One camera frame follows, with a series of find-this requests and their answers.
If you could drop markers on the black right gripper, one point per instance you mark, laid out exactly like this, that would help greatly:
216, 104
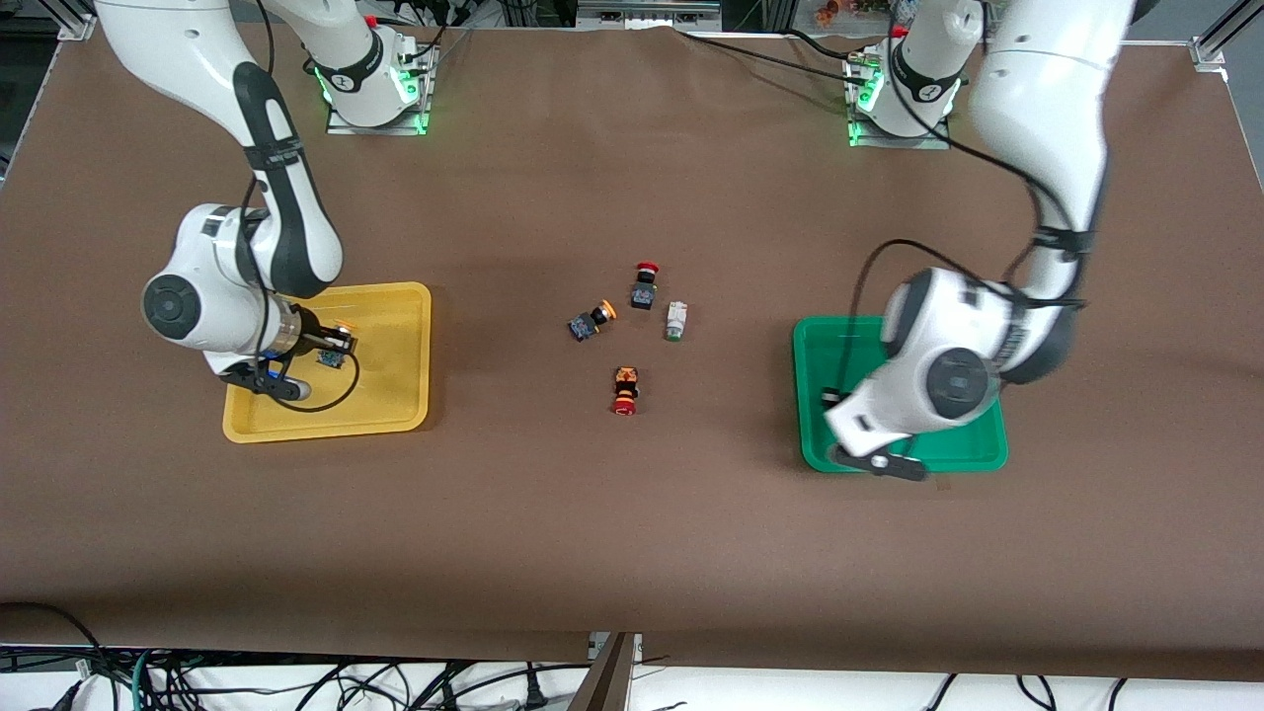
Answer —
310, 334

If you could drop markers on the yellow push button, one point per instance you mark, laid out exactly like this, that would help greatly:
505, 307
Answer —
328, 359
591, 322

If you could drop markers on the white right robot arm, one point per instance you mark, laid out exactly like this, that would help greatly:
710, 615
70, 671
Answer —
197, 59

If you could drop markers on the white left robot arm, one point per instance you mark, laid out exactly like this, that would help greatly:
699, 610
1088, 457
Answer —
938, 385

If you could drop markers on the yellow plastic tray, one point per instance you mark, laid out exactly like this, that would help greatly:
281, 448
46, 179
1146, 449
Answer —
385, 375

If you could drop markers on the red button orange body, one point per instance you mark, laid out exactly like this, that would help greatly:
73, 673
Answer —
625, 390

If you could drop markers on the red button black body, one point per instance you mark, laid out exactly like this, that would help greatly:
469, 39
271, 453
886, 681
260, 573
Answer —
644, 288

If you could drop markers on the brown table cover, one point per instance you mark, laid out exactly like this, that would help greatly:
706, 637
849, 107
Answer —
632, 543

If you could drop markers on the black power plug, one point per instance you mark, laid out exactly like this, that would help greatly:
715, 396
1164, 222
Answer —
534, 696

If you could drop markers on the aluminium corner profile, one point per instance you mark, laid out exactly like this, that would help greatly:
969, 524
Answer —
74, 22
1210, 51

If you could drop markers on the green plastic tray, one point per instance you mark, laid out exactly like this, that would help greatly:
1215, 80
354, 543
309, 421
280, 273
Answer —
820, 346

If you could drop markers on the orange background objects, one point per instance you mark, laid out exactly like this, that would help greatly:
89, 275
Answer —
839, 10

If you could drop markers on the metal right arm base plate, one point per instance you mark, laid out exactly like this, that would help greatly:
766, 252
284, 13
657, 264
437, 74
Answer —
380, 123

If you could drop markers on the metal table frame post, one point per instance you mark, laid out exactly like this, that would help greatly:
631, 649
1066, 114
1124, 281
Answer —
607, 681

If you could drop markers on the aluminium frame rail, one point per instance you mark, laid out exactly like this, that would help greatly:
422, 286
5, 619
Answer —
647, 15

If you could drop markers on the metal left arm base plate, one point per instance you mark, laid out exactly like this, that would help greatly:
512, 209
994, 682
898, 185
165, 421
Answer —
894, 140

